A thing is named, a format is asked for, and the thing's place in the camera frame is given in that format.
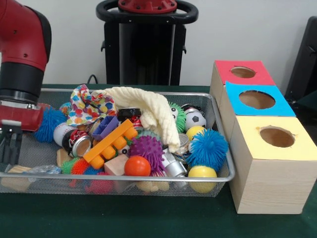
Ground clear plastic packet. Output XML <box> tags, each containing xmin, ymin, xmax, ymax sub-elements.
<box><xmin>22</xmin><ymin>165</ymin><xmax>63</xmax><ymax>176</ymax></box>

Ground dark metal can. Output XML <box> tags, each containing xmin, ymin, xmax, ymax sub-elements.
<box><xmin>63</xmin><ymin>130</ymin><xmax>93</xmax><ymax>158</ymax></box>

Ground purple toy building block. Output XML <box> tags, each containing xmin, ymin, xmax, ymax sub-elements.
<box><xmin>92</xmin><ymin>116</ymin><xmax>119</xmax><ymax>141</ymax></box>

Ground orange ball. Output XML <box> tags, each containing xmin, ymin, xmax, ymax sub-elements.
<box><xmin>124</xmin><ymin>156</ymin><xmax>152</xmax><ymax>177</ymax></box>

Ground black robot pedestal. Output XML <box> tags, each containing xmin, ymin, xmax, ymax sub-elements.
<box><xmin>96</xmin><ymin>0</ymin><xmax>200</xmax><ymax>86</ymax></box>

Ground cream knitted cloth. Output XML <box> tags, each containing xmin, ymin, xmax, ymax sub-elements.
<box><xmin>99</xmin><ymin>87</ymin><xmax>181</xmax><ymax>152</ymax></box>

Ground yellow ball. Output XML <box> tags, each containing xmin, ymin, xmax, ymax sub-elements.
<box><xmin>188</xmin><ymin>165</ymin><xmax>218</xmax><ymax>194</ymax></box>

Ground black chair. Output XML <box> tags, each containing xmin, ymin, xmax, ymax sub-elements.
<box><xmin>286</xmin><ymin>16</ymin><xmax>317</xmax><ymax>105</ymax></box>

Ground small soccer ball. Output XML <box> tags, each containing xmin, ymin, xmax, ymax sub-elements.
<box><xmin>183</xmin><ymin>108</ymin><xmax>208</xmax><ymax>131</ymax></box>

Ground dark green table cloth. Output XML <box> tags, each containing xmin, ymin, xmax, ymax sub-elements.
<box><xmin>0</xmin><ymin>83</ymin><xmax>317</xmax><ymax>238</ymax></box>

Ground shallow clear mesh bin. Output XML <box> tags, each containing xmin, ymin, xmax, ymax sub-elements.
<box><xmin>0</xmin><ymin>88</ymin><xmax>236</xmax><ymax>198</ymax></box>

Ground small blue spiky ball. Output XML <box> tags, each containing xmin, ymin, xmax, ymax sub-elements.
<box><xmin>34</xmin><ymin>107</ymin><xmax>67</xmax><ymax>143</ymax></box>

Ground white baseball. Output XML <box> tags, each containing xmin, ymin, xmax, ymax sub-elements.
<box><xmin>53</xmin><ymin>122</ymin><xmax>79</xmax><ymax>148</ymax></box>

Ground orange toy building block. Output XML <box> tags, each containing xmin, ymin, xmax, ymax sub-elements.
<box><xmin>83</xmin><ymin>119</ymin><xmax>139</xmax><ymax>169</ymax></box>

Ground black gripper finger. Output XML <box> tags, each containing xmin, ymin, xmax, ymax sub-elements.
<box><xmin>12</xmin><ymin>127</ymin><xmax>23</xmax><ymax>166</ymax></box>
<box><xmin>0</xmin><ymin>126</ymin><xmax>11</xmax><ymax>165</ymax></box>

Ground colourful patterned cloth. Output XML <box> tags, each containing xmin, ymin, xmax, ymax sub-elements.
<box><xmin>65</xmin><ymin>84</ymin><xmax>116</xmax><ymax>126</ymax></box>

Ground wooden box with three holes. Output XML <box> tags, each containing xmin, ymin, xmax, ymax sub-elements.
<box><xmin>210</xmin><ymin>60</ymin><xmax>317</xmax><ymax>215</ymax></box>

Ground large blue spiky ball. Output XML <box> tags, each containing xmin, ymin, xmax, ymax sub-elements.
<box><xmin>187</xmin><ymin>129</ymin><xmax>229</xmax><ymax>172</ymax></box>

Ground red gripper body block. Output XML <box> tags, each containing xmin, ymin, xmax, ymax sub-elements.
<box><xmin>0</xmin><ymin>101</ymin><xmax>45</xmax><ymax>132</ymax></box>

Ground purple spiky ball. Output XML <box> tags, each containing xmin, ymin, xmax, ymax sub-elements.
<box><xmin>129</xmin><ymin>135</ymin><xmax>165</xmax><ymax>174</ymax></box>

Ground flat wooden block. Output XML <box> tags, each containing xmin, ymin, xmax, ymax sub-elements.
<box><xmin>0</xmin><ymin>165</ymin><xmax>35</xmax><ymax>192</ymax></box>

